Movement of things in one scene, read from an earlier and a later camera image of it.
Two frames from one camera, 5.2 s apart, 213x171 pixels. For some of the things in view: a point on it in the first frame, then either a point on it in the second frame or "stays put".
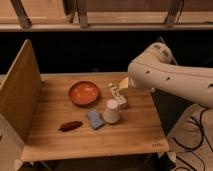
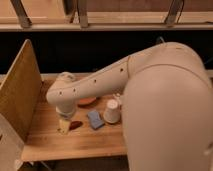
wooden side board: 21,90 stays put
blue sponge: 95,119 stays put
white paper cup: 112,112 stays put
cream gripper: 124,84 -> 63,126
